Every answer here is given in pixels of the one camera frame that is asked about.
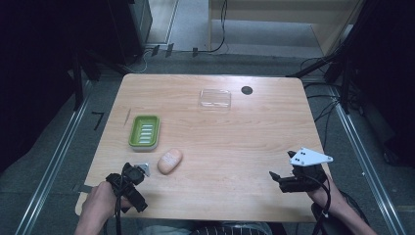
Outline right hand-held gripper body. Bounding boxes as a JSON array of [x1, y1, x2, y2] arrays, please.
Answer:
[[278, 147, 335, 194]]

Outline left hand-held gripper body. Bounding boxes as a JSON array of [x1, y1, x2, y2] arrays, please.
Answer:
[[105, 162, 152, 213]]

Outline peach soap bar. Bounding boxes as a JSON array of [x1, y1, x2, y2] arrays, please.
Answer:
[[157, 148, 184, 175]]

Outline green soap dish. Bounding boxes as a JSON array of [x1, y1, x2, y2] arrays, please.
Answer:
[[127, 115, 161, 153]]

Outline person's right hand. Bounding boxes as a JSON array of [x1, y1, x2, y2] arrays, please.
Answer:
[[306, 177, 344, 216]]

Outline person's left hand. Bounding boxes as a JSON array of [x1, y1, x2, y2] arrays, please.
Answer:
[[78, 180, 133, 226]]

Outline clear plastic lid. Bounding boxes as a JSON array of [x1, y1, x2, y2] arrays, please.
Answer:
[[198, 88, 233, 111]]

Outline black metal stand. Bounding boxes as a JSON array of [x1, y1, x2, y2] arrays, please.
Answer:
[[286, 19, 360, 116], [69, 48, 131, 112]]

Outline light wooden furniture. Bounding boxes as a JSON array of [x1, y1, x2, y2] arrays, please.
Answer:
[[208, 0, 365, 57]]

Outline black cabinet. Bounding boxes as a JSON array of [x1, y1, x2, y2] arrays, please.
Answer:
[[106, 0, 154, 66]]

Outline left hand-held gripper cable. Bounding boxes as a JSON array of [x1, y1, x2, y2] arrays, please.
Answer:
[[114, 164, 129, 235]]

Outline hand-held gripper cable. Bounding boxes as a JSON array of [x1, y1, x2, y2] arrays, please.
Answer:
[[114, 164, 129, 235], [301, 174, 332, 235]]

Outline right hand-held gripper cable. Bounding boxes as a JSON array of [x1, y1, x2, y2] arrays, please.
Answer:
[[301, 174, 332, 235]]

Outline black floor cables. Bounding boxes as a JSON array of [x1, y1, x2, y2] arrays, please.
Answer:
[[300, 57, 342, 151]]

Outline aluminium floor rail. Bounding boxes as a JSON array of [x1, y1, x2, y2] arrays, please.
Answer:
[[14, 81, 94, 235], [329, 86, 409, 235]]

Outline white floor cable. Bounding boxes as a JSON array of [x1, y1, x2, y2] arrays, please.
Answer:
[[125, 48, 155, 74]]

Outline black hanging cable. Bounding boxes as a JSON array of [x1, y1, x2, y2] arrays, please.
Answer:
[[199, 0, 229, 54]]

